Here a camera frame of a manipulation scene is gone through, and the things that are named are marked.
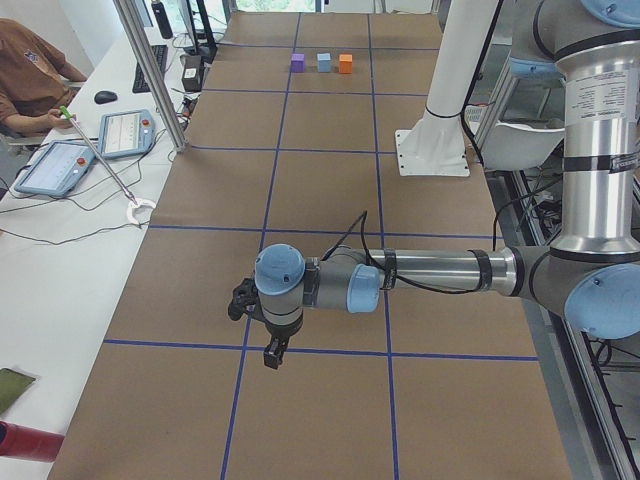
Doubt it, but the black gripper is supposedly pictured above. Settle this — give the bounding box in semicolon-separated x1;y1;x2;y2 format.
263;319;303;369

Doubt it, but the light blue foam block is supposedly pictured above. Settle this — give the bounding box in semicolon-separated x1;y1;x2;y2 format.
317;52;332;73

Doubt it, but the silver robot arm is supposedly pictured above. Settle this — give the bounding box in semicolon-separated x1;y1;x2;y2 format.
230;13;533;381

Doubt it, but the purple foam block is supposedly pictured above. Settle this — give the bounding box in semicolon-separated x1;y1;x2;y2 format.
290;53;306;73

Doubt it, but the orange foam block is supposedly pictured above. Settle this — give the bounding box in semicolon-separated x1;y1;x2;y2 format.
338;53;353;75

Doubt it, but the reacher grabber stick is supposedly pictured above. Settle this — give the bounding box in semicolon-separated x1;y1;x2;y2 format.
59;106;156;227

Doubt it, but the green bean bag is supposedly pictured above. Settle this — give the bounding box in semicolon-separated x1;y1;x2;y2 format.
0;368;36;414

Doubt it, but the far teach pendant tablet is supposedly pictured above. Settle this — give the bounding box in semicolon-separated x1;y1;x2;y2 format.
98;109;155;160

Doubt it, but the teach pendant tablet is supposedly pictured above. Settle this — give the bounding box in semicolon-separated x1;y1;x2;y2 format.
14;141;95;197
98;109;155;160

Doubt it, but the red cylinder bottle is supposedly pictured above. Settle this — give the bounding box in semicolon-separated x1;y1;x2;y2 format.
1;421;65;462

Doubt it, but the near teach pendant tablet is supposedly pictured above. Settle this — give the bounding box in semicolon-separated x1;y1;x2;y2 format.
14;141;95;197

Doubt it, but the black computer mouse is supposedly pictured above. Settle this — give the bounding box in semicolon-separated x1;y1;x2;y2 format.
94;90;118;105

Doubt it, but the white plastic chair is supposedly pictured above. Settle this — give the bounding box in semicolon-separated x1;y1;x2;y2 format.
481;122;564;171

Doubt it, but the black keyboard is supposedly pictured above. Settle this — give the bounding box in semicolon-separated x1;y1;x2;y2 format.
132;44;169;95

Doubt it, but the person in brown shirt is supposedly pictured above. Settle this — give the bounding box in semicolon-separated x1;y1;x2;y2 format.
1;18;87;137

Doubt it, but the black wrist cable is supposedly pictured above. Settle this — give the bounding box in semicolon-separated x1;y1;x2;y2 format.
319;210;481;294

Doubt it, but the aluminium frame post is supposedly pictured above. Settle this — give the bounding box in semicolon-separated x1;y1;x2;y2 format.
113;0;187;153

